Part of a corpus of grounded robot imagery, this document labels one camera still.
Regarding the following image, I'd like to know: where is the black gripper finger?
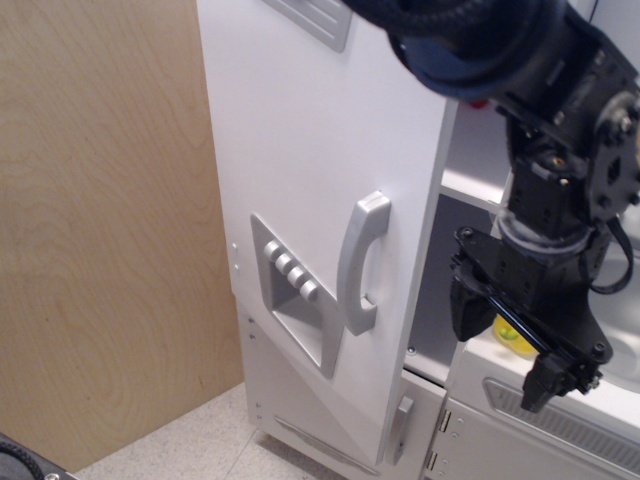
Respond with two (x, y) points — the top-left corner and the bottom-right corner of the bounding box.
(521, 353), (570, 413)
(450, 277), (496, 342)

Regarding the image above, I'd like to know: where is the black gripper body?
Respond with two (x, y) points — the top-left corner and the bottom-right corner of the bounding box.
(451, 227), (613, 394)

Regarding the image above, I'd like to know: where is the white toy fridge door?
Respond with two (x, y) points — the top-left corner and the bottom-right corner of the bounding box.
(197, 1), (454, 464)

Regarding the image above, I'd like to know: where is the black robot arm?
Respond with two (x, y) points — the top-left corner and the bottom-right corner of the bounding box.
(350, 1), (639, 412)

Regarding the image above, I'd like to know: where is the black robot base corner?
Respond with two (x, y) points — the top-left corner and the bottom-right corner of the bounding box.
(1, 434), (76, 480)

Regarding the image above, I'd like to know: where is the yellow toy bell pepper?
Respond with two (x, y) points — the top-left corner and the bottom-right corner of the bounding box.
(492, 314), (538, 357)

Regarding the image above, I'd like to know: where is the grey oven vent panel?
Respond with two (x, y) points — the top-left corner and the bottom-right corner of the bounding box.
(482, 378), (639, 477)

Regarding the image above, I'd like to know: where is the silver toy sink basin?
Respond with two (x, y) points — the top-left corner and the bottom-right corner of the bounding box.
(590, 221), (639, 393)

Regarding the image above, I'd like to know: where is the white lower freezer door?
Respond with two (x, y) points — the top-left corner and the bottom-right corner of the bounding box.
(242, 299), (449, 480)

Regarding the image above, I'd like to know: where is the silver ice dispenser panel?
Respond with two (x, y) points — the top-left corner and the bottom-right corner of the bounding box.
(250, 214), (344, 379)

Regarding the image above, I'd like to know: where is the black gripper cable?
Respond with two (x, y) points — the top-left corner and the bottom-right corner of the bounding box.
(589, 219), (634, 295)

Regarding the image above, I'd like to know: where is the silver freezer door handle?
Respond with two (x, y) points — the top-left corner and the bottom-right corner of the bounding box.
(385, 395), (414, 465)

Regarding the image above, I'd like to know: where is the silver fridge door handle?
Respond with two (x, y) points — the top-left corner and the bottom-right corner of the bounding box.
(336, 191), (391, 336)

